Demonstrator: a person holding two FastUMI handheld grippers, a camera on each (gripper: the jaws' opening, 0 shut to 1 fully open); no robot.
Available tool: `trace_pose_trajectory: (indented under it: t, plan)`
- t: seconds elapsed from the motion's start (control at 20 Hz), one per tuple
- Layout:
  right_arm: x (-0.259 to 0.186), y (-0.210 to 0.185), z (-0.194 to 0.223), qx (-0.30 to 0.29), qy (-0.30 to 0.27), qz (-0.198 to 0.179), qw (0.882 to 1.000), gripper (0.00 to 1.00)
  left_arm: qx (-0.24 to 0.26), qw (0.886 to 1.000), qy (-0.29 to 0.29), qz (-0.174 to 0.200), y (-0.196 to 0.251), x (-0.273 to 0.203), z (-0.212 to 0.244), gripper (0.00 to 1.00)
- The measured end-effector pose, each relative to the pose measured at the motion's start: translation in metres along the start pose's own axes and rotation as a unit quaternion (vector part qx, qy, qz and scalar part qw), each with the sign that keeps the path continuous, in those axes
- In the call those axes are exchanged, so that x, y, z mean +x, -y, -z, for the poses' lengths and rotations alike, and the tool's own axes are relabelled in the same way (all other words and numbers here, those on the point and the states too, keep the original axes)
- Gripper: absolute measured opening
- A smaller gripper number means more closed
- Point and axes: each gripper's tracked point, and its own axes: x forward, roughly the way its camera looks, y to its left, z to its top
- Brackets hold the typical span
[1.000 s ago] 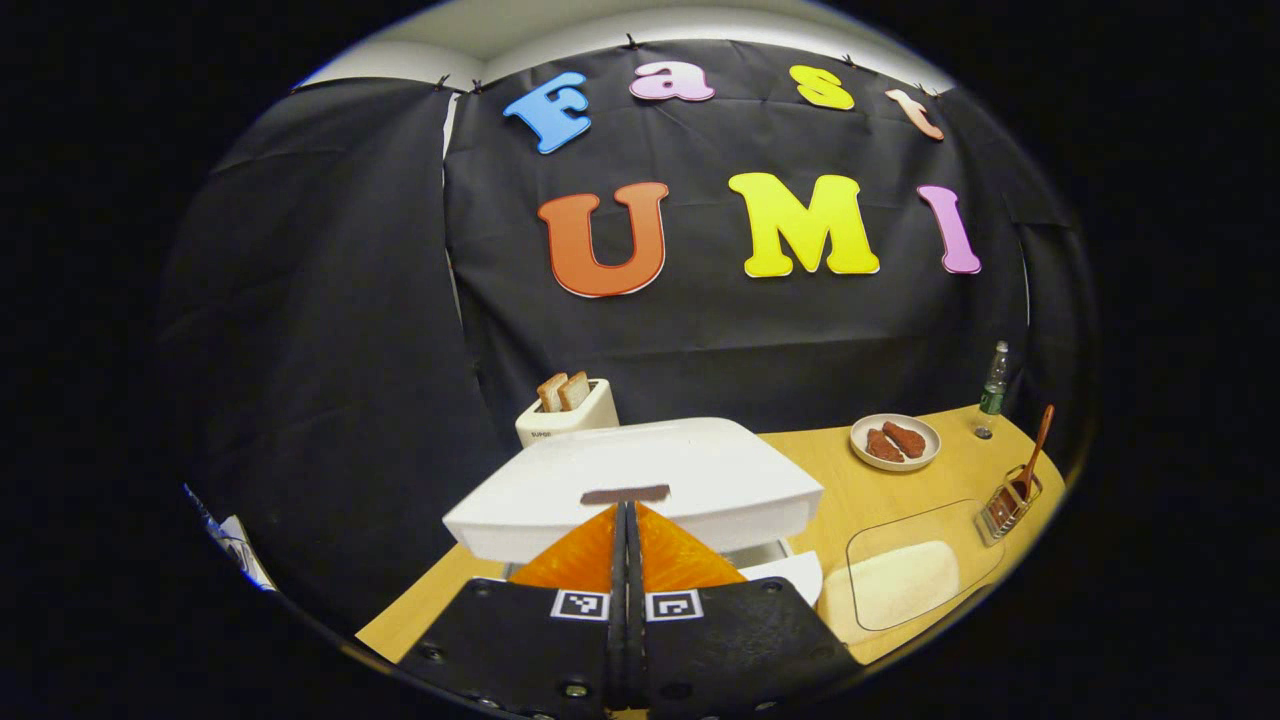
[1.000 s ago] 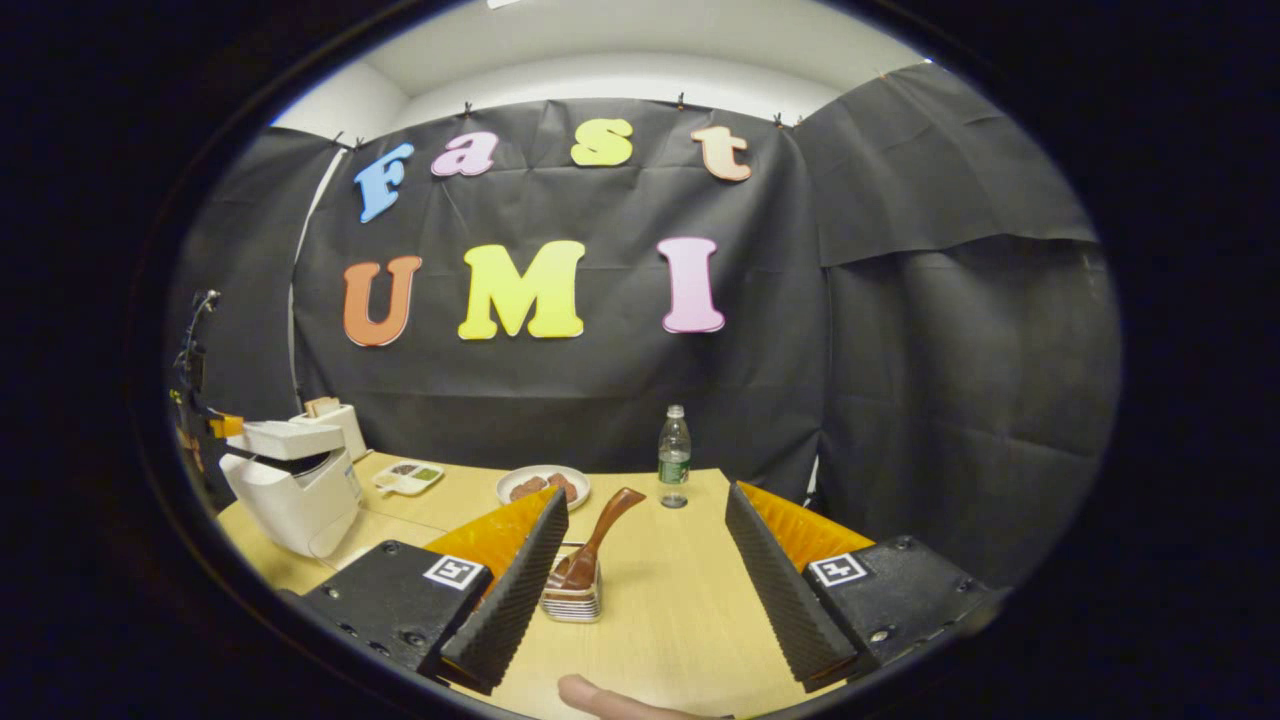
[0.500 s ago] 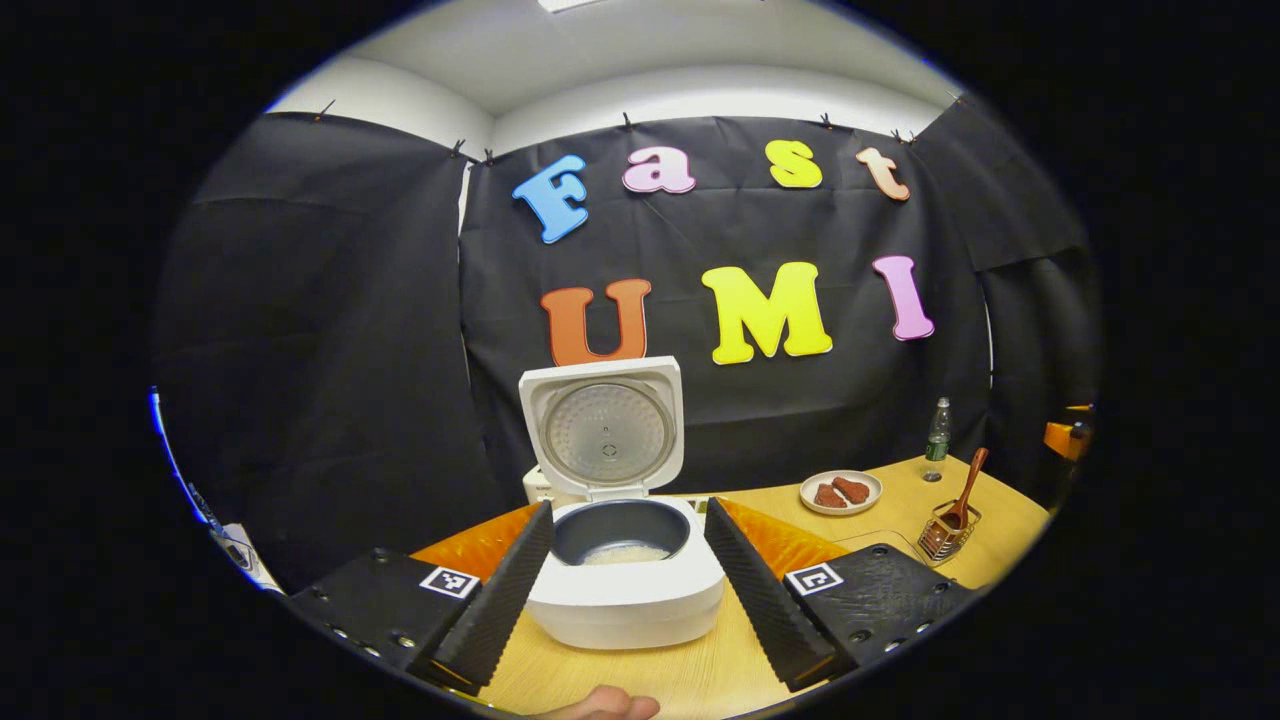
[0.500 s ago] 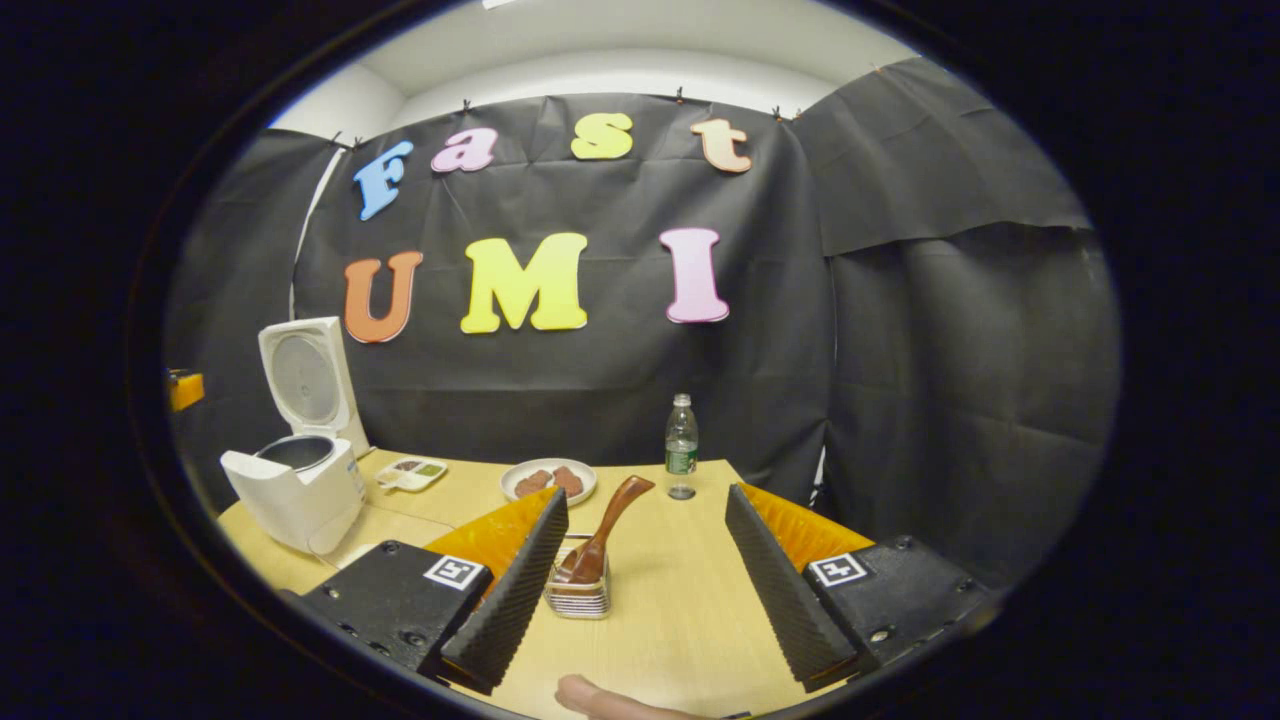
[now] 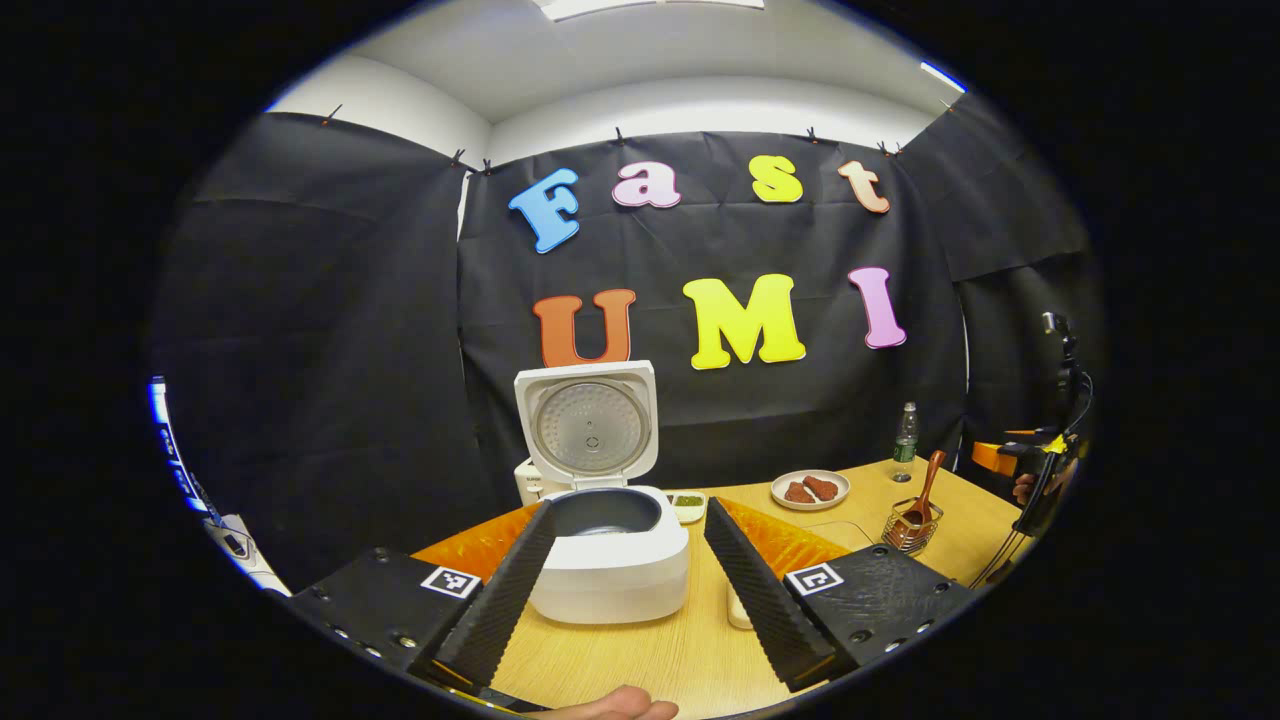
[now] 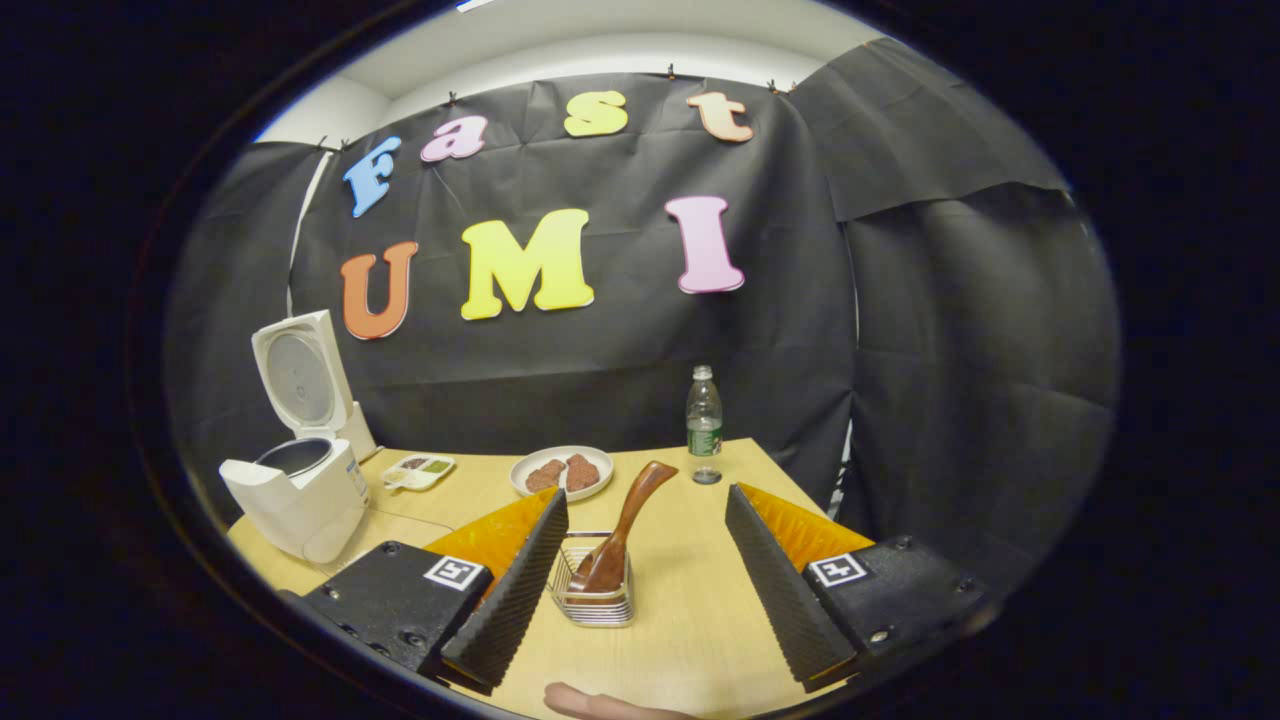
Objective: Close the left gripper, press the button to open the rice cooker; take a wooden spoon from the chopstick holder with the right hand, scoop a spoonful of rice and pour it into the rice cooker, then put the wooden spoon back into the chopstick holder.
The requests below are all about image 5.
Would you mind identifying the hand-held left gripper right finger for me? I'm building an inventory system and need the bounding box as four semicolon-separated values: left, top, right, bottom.
703;497;979;694

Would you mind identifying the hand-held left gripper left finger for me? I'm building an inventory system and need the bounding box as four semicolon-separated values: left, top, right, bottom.
285;500;557;696

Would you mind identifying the wire chopstick holder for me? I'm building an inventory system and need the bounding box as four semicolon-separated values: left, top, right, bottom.
880;497;944;556

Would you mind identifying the white rice cooker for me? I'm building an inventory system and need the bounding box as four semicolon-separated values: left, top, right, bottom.
514;360;691;626

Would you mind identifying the green glass bottle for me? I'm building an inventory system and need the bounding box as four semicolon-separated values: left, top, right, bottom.
892;402;921;484

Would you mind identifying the round white plate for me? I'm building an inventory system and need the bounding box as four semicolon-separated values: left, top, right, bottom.
770;469;852;512

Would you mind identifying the white toaster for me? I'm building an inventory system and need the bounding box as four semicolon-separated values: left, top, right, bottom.
514;457;571;507

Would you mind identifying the black backdrop cloth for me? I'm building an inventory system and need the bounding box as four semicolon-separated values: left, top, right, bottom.
148;95;1106;591

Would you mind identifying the lit computer screen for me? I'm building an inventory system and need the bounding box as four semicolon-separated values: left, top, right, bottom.
148;375;216;516

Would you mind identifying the long ceiling light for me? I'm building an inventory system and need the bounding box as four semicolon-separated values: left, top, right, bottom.
535;0;766;21

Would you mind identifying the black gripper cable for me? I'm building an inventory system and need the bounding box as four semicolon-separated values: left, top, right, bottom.
968;480;1091;591

